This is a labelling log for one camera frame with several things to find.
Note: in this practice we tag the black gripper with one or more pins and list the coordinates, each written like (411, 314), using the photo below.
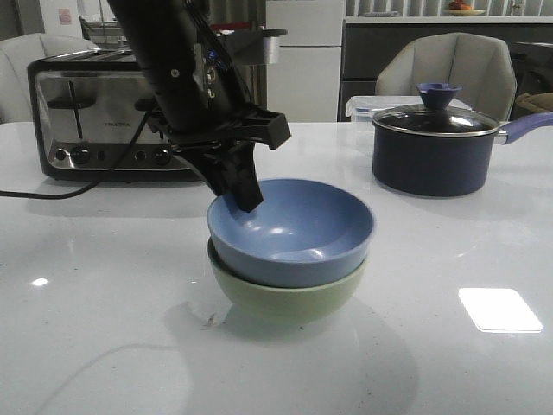
(198, 95)

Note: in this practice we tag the blue bowl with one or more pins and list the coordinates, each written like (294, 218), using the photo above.
(303, 234)

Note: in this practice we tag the green bowl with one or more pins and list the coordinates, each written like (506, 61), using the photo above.
(285, 305)

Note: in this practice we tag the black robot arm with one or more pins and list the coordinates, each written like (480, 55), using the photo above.
(143, 21)

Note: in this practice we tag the white refrigerator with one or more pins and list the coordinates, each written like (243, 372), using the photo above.
(304, 83)

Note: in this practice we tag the clear plastic container blue lid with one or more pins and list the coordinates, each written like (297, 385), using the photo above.
(362, 108)

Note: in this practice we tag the grey counter cabinet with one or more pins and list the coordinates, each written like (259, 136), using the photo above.
(370, 43)

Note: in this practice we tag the black and silver toaster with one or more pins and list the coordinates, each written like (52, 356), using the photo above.
(87, 107)

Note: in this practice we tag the glass pot lid blue knob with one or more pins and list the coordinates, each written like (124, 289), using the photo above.
(435, 116)

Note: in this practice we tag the dark blue saucepan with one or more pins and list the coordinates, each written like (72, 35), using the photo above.
(442, 166)

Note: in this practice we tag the beige chair right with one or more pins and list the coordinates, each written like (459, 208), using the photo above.
(480, 65)

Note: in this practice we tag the beige chair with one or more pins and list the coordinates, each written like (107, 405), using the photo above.
(480, 65)
(16, 55)

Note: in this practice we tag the beige chair left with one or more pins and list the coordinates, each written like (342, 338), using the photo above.
(16, 55)

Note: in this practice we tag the fruit plate on counter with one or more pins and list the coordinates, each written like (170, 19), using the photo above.
(461, 8)

